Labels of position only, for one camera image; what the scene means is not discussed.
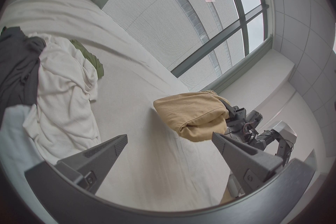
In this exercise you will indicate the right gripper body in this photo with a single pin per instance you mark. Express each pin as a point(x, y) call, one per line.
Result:
point(238, 118)

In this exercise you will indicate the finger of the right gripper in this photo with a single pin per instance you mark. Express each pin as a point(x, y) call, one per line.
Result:
point(229, 108)

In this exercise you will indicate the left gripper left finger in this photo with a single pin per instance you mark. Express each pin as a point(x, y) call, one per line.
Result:
point(102, 157)

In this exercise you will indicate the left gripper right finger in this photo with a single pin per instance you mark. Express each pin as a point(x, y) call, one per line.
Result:
point(246, 162)

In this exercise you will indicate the tan shorts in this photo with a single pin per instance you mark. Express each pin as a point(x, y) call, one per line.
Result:
point(194, 112)

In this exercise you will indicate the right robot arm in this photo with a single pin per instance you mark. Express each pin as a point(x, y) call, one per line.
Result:
point(283, 131)

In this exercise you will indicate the bed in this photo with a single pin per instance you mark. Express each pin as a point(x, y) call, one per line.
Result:
point(131, 86)

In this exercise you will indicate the white garment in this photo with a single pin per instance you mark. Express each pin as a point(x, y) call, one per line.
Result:
point(63, 91)

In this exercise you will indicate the pale grey garment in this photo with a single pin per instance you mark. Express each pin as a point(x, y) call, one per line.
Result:
point(13, 128)

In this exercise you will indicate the green garment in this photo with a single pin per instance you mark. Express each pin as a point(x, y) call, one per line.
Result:
point(94, 60)

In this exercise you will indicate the window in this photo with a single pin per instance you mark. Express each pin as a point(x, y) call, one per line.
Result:
point(170, 20)

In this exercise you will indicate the black garment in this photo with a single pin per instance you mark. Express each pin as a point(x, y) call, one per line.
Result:
point(15, 68)

